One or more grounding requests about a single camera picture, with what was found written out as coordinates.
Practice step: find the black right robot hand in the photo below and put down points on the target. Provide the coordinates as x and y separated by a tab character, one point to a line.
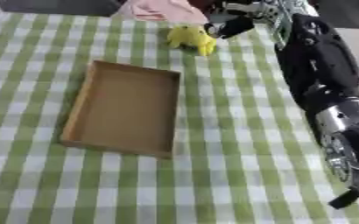
234	26

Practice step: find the silver and black right robot arm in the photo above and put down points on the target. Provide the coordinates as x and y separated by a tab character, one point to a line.
315	61

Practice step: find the tan cardboard box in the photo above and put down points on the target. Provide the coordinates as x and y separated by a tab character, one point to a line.
126	108

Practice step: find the yellow soft toy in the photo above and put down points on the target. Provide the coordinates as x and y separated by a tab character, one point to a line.
190	36

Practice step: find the pink cloth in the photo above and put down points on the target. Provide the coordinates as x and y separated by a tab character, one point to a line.
159	10

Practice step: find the dark grey object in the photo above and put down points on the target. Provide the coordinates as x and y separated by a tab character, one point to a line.
60	6

